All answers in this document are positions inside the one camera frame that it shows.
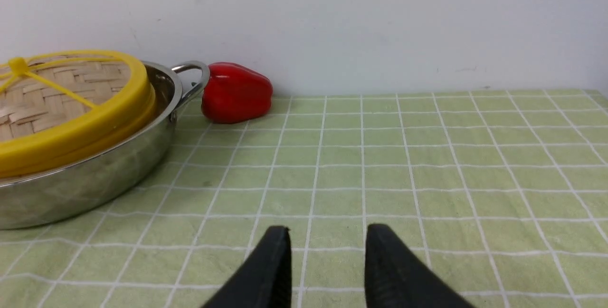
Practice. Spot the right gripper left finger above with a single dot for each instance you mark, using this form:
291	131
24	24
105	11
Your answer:
264	280

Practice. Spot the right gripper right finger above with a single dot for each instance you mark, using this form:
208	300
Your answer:
395	278

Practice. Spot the woven bamboo steamer lid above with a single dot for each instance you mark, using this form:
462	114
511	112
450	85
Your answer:
52	104

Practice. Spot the stainless steel pot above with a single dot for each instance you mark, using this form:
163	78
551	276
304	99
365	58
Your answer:
59	194

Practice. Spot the green checkered tablecloth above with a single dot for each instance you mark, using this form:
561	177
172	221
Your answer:
502	193

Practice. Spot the red bell pepper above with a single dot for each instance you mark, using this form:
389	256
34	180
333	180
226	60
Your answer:
235	94

